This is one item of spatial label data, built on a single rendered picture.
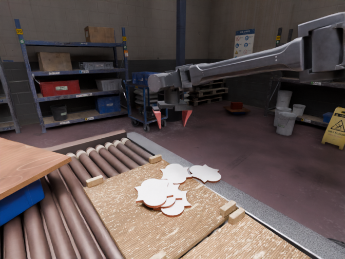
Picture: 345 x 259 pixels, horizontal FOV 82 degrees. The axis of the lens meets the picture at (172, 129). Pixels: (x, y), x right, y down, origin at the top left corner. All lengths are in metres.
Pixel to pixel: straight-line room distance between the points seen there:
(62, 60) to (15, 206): 3.84
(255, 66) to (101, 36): 4.19
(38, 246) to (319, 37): 0.78
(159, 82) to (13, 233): 0.60
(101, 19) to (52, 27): 1.03
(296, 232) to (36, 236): 0.72
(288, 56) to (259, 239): 0.45
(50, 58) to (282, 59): 4.18
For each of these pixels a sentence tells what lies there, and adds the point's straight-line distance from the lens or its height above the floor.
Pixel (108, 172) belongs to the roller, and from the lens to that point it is 0.91.
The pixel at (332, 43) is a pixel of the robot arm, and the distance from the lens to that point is 0.46.
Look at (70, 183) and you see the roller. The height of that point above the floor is 0.92.
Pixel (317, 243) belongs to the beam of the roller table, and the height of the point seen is 0.91.
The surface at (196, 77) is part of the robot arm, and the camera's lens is 0.62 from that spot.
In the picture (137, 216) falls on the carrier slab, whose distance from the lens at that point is 0.65.
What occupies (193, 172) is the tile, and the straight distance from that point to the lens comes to 0.85.
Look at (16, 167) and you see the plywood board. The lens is 0.84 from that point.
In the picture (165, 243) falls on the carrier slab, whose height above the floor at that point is 0.94.
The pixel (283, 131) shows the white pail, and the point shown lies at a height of 0.08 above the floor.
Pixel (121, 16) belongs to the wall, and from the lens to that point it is 5.48.
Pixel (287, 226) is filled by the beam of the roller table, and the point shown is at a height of 0.91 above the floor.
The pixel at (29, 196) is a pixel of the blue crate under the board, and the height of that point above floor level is 0.97.
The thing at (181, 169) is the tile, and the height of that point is 0.95.
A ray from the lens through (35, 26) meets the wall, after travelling 5.03.
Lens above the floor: 1.39
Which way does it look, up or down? 21 degrees down
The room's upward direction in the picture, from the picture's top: straight up
